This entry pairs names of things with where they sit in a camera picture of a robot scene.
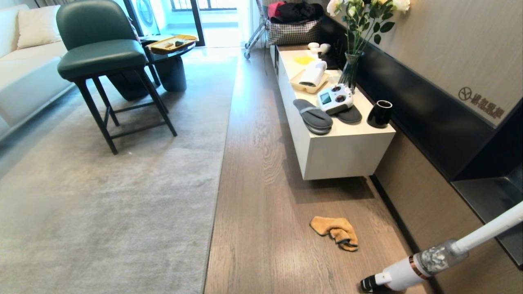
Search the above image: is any orange cleaning cloth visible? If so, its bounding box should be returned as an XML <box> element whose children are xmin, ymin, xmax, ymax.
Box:
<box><xmin>309</xmin><ymin>216</ymin><xmax>360</xmax><ymax>252</ymax></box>

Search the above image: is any grey rug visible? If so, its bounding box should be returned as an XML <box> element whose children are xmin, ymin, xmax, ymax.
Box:
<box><xmin>0</xmin><ymin>55</ymin><xmax>239</xmax><ymax>294</ymax></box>

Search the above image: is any grey slipper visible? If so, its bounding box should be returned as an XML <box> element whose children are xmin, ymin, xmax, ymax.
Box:
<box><xmin>293</xmin><ymin>98</ymin><xmax>333</xmax><ymax>136</ymax></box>
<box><xmin>335</xmin><ymin>105</ymin><xmax>363</xmax><ymax>125</ymax></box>

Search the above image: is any cream plastic tray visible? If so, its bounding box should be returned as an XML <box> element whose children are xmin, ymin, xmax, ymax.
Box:
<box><xmin>289</xmin><ymin>68</ymin><xmax>331</xmax><ymax>94</ymax></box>

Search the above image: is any white low cabinet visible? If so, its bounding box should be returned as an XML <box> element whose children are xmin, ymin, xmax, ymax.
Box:
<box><xmin>270</xmin><ymin>44</ymin><xmax>396</xmax><ymax>181</ymax></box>

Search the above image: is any white remote controller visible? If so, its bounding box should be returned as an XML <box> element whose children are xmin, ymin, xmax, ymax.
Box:
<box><xmin>317</xmin><ymin>84</ymin><xmax>354</xmax><ymax>116</ymax></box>

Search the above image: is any white rolled towel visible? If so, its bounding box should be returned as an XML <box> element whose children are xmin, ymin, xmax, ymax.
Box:
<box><xmin>299</xmin><ymin>60</ymin><xmax>328</xmax><ymax>87</ymax></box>

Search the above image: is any glass flower vase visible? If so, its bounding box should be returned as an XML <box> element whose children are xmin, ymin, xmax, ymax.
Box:
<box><xmin>338</xmin><ymin>50</ymin><xmax>365</xmax><ymax>94</ymax></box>

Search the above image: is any checkered storage bag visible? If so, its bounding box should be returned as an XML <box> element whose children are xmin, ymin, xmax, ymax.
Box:
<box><xmin>266</xmin><ymin>19</ymin><xmax>322</xmax><ymax>46</ymax></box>

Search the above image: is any dark round coffee table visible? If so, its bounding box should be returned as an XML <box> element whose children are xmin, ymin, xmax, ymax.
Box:
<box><xmin>107</xmin><ymin>36</ymin><xmax>197</xmax><ymax>101</ymax></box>

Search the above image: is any black cup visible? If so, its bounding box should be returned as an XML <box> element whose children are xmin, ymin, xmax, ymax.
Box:
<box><xmin>367</xmin><ymin>100</ymin><xmax>393</xmax><ymax>129</ymax></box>

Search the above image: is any yellow tray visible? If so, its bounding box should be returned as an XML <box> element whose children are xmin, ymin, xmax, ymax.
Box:
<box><xmin>147</xmin><ymin>34</ymin><xmax>199</xmax><ymax>55</ymax></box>

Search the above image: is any dark clothes pile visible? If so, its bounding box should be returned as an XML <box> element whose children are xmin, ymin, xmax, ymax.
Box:
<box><xmin>268</xmin><ymin>1</ymin><xmax>324</xmax><ymax>24</ymax></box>

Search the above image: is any white flower bouquet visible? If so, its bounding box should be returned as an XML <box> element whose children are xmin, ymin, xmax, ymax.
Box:
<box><xmin>326</xmin><ymin>0</ymin><xmax>411</xmax><ymax>56</ymax></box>

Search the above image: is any white washing machine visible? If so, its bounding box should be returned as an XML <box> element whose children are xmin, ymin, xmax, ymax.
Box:
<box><xmin>132</xmin><ymin>0</ymin><xmax>161</xmax><ymax>36</ymax></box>

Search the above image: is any green upholstered chair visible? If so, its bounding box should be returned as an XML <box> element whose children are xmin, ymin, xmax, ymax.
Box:
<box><xmin>56</xmin><ymin>0</ymin><xmax>178</xmax><ymax>155</ymax></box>

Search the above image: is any white stick vacuum cleaner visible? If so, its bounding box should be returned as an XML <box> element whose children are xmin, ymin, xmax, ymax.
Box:
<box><xmin>360</xmin><ymin>201</ymin><xmax>523</xmax><ymax>294</ymax></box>

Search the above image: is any white sofa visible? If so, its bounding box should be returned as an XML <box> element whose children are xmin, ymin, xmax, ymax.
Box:
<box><xmin>0</xmin><ymin>4</ymin><xmax>76</xmax><ymax>141</ymax></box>

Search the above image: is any white sofa cushion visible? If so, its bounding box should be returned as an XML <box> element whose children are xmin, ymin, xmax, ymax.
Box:
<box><xmin>16</xmin><ymin>5</ymin><xmax>62</xmax><ymax>50</ymax></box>

